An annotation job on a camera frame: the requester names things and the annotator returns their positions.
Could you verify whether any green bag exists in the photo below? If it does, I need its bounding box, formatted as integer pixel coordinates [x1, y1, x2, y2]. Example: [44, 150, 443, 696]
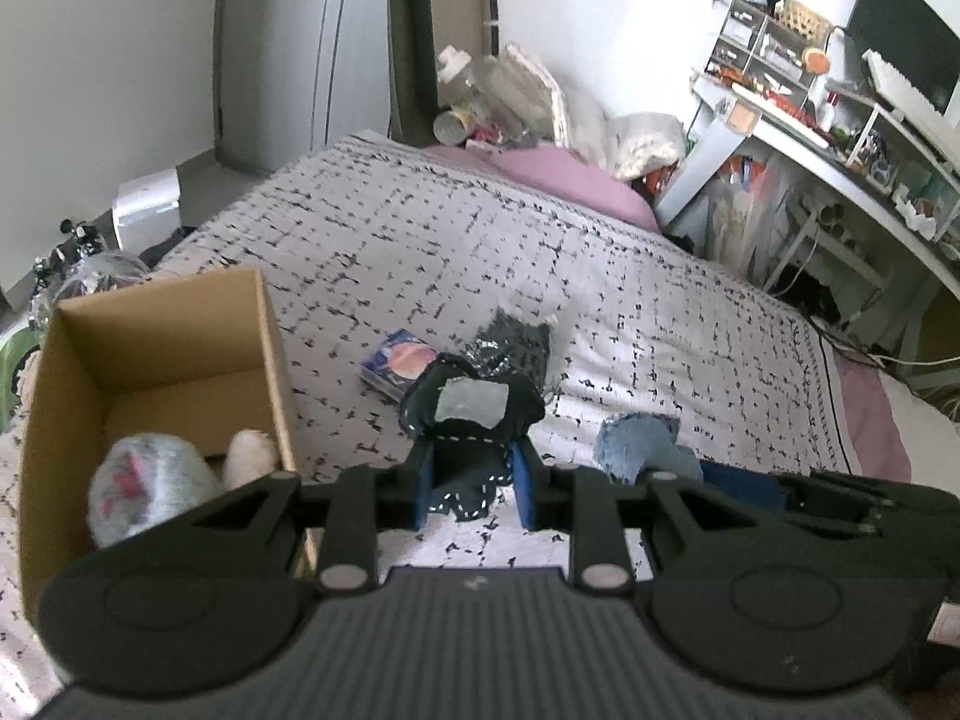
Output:
[0, 330, 42, 391]

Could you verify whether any clear plastic bottle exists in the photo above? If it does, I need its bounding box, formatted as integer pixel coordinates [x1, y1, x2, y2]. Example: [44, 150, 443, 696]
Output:
[437, 46, 526, 115]

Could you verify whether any grey door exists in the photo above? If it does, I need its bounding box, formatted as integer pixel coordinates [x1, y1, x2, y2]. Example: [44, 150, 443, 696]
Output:
[214, 0, 391, 173]

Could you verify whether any grey drawer organiser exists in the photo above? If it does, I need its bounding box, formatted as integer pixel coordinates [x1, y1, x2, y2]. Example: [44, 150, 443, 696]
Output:
[709, 0, 830, 91]

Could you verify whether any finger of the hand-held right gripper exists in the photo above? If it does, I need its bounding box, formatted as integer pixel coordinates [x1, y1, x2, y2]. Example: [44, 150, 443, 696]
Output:
[701, 463, 960, 541]

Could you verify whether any black monitor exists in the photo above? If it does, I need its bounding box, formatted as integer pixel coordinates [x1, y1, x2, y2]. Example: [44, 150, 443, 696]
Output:
[847, 0, 960, 121]

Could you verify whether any clear crumpled plastic bag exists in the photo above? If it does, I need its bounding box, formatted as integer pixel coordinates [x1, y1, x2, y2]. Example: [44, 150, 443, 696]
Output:
[30, 251, 151, 331]

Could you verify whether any pink pillow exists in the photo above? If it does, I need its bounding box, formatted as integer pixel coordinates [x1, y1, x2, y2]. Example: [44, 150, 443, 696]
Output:
[420, 144, 661, 233]

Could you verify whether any blue tissue packet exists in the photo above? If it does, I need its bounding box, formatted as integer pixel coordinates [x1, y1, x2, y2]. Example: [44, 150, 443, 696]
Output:
[360, 330, 437, 402]

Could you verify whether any round tin can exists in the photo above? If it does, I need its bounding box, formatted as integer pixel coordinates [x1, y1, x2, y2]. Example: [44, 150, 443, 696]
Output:
[433, 109, 475, 145]

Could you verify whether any black bagged garment with label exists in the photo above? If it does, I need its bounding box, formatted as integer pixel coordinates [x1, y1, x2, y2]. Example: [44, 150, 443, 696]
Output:
[397, 352, 546, 524]

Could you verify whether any white small bin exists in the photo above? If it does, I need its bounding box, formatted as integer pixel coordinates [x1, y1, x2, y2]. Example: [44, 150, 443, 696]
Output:
[112, 169, 185, 252]

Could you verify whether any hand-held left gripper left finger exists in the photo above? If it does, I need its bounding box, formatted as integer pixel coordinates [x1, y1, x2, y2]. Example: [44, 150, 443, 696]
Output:
[180, 442, 443, 593]

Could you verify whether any cream sock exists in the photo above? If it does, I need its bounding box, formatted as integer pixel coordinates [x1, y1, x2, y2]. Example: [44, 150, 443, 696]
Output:
[223, 429, 280, 492]

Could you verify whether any white desk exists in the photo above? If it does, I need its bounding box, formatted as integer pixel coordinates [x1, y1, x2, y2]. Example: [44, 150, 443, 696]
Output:
[660, 71, 960, 361]

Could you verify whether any pink bed sheet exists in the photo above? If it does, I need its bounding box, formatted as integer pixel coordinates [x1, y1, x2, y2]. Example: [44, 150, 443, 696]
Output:
[832, 352, 912, 482]

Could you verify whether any brown cardboard box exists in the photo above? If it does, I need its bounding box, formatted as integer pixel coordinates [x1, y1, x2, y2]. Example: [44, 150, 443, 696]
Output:
[16, 268, 323, 620]

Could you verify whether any blue denim cloth piece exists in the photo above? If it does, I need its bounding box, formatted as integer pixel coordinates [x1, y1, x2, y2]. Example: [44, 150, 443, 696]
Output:
[594, 414, 706, 485]

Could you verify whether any brown leaning board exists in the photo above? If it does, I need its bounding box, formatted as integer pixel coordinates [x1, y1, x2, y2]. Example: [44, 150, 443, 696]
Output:
[386, 0, 503, 147]

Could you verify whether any black glittery packet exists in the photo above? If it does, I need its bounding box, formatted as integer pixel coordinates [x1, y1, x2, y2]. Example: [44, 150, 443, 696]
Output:
[465, 307, 556, 391]

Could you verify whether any white stuffed plastic bag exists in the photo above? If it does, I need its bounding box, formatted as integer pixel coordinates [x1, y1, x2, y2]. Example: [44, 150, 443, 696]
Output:
[607, 112, 689, 181]

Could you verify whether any wicker basket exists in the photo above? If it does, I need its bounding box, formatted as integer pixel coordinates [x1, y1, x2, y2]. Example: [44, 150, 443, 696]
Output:
[776, 0, 833, 42]

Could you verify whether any plush toy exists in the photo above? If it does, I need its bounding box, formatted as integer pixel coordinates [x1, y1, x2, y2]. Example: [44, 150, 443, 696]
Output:
[88, 431, 226, 548]

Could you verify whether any black tripod gear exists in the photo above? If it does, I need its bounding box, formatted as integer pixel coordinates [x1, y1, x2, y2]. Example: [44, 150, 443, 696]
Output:
[34, 219, 102, 286]

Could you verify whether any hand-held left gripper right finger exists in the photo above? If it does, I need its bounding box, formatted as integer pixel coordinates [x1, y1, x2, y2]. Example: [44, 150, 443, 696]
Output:
[510, 439, 781, 593]

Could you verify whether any white keyboard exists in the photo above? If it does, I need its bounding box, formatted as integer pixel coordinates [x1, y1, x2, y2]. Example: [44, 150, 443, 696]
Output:
[862, 49, 960, 130]

